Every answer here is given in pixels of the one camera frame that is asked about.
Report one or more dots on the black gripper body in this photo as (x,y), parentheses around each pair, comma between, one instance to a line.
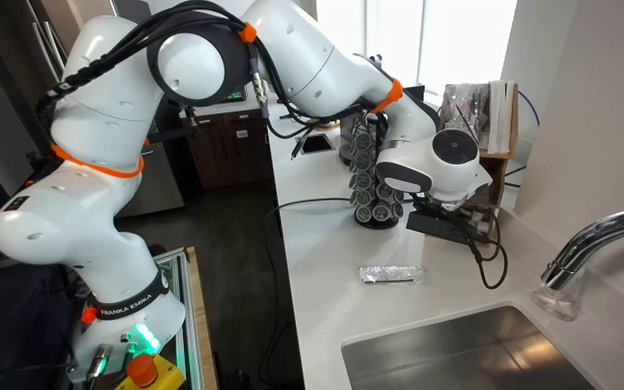
(439,226)

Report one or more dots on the wooden board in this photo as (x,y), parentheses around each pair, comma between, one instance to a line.
(200,326)

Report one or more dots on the electronic device with lights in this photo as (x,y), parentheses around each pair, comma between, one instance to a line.
(236,94)

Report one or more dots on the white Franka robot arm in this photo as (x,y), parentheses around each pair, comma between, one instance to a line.
(75,217)

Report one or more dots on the silver foil packet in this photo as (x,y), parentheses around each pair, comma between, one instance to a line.
(467,108)

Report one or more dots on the small white packet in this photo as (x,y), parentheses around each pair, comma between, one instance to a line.
(391,273)

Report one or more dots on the chrome gooseneck faucet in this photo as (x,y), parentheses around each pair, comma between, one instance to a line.
(595,235)

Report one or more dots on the white paper packets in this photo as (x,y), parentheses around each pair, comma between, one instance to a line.
(502,115)

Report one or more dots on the yellow red emergency stop button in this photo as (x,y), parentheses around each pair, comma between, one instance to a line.
(146,371)

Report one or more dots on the square counter cutout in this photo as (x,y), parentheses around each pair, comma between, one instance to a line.
(316,143)

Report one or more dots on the dark brown cabinet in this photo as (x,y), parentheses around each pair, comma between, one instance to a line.
(226,158)

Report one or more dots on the stainless steel sink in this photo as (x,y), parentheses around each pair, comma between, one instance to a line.
(455,353)

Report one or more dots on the wooden organizer box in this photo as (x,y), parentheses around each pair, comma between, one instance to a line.
(506,173)

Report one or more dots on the black coffee pod carousel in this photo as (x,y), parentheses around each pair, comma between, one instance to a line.
(362,166)

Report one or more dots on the stainless steel appliance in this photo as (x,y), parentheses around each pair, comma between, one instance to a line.
(156,186)

